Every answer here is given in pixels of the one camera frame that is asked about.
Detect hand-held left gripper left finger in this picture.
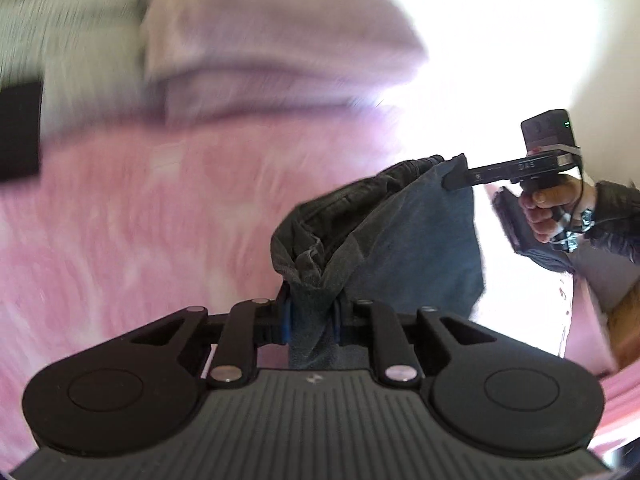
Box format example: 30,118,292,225
127,285,293,388

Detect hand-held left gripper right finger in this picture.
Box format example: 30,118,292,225
334,299,498,386

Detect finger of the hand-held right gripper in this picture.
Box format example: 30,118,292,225
442,155,501,192

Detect grey blue pants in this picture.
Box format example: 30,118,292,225
270,155,487,368

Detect person's right forearm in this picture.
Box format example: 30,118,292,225
585,180,640,267

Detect person's right hand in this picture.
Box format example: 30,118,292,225
520,177,596,244

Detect pink floral blanket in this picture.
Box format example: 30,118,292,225
0,105,640,461

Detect lilac striped quilt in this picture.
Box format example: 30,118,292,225
135,0,429,131

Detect black rectangular object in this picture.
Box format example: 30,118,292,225
0,79,45,183

